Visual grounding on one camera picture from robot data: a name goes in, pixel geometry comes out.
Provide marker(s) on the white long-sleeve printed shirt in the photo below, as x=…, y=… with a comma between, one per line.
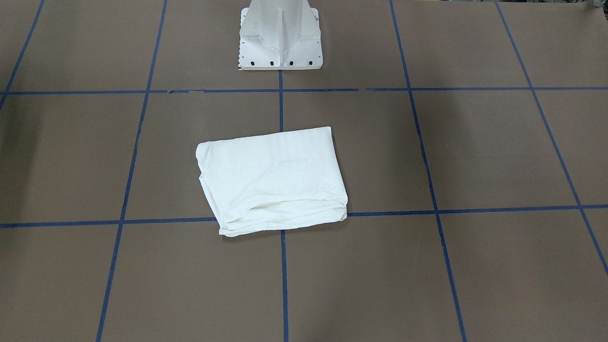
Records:
x=273, y=182

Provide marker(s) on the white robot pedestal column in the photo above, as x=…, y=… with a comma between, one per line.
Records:
x=279, y=35

